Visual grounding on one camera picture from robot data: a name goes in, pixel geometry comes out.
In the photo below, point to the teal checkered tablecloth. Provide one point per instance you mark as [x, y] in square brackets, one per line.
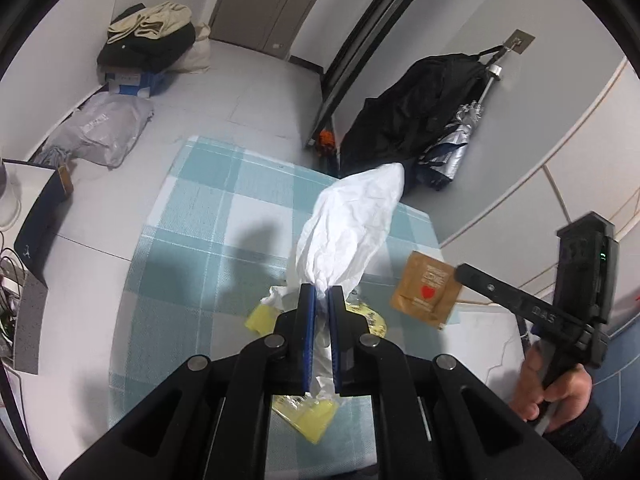
[218, 237]

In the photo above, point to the dark blue flat box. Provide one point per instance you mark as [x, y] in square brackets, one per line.
[42, 191]

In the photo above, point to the tangled cables clutter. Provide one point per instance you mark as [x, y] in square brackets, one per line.
[13, 279]

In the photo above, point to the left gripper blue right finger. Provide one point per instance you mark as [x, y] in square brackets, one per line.
[342, 341]

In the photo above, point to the blue cardboard box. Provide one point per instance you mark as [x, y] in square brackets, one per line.
[141, 84]

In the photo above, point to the black hanging jacket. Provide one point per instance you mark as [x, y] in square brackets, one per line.
[411, 115]

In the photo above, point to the white tissue paper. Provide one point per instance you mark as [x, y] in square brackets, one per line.
[349, 224]

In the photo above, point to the grey plastic courier bag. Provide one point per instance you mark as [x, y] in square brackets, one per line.
[103, 131]

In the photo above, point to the yellow plastic wrapper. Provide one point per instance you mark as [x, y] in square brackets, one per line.
[309, 416]

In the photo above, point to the white cloth bag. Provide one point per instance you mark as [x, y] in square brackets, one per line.
[197, 58]

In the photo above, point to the silver folded umbrella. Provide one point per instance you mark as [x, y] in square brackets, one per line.
[438, 166]

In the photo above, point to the pile of clothes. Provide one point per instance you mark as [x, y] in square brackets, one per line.
[148, 38]

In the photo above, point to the person's right hand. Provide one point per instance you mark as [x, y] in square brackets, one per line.
[570, 393]

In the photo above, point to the pale yellow crumpled wrapper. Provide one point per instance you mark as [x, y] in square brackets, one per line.
[263, 318]

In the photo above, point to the brown heart snack packet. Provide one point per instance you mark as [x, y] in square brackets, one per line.
[427, 290]

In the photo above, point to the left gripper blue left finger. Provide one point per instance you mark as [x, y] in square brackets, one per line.
[303, 337]

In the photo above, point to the brown door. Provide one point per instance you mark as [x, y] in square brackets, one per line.
[266, 26]

